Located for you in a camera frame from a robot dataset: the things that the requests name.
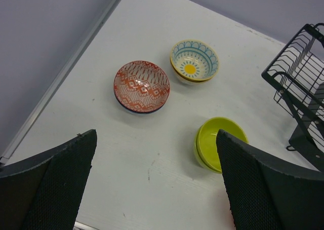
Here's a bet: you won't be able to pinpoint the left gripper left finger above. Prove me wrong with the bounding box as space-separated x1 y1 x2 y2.
1 129 97 229

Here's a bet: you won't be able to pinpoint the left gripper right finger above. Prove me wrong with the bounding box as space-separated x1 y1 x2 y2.
216 129 323 229

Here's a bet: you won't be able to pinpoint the lime green bowl front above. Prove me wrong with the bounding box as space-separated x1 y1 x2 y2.
197 117 249 171

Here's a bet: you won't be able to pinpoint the lime green bowl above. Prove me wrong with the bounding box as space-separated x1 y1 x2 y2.
197 117 249 171
193 135 222 174

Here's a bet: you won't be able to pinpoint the red diamond pattern bowl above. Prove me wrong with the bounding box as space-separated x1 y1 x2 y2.
113 60 171 112

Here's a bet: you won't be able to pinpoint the yellow sun pattern bowl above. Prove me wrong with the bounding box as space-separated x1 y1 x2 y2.
170 39 220 79

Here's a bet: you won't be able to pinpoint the black wire dish rack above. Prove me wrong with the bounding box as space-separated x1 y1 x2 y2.
261 22 323 172

